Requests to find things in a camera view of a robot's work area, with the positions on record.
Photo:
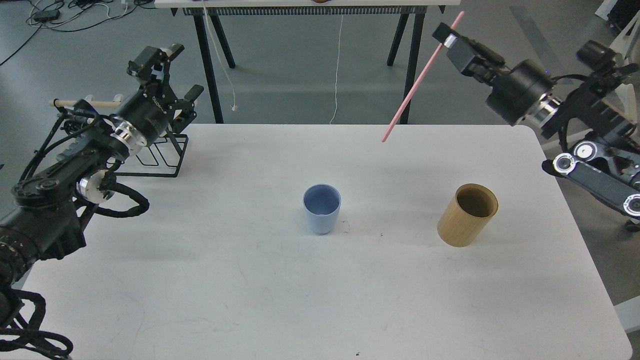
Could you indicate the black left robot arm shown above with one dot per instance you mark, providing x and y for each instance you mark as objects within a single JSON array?
[{"x": 72, "y": 177}]

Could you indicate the blue plastic cup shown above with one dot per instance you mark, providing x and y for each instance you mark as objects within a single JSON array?
[{"x": 321, "y": 203}]

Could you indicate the bamboo cylinder holder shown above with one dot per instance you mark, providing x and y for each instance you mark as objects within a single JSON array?
[{"x": 469, "y": 211}]

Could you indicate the white cups on rack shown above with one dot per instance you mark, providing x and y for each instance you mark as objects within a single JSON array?
[{"x": 117, "y": 98}]

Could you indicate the background trestle table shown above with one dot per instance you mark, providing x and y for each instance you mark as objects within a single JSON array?
[{"x": 336, "y": 62}]

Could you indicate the pink chopstick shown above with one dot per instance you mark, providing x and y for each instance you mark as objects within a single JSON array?
[{"x": 413, "y": 81}]

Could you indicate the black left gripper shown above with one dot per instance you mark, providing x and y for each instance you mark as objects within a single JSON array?
[{"x": 146, "y": 110}]

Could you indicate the black wire cup rack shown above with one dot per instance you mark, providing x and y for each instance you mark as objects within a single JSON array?
[{"x": 162, "y": 159}]

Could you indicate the white chair frame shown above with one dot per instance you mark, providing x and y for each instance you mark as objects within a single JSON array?
[{"x": 626, "y": 51}]

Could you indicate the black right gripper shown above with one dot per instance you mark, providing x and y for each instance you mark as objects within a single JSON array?
[{"x": 512, "y": 93}]

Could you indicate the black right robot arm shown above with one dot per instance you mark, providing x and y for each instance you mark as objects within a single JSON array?
[{"x": 598, "y": 152}]

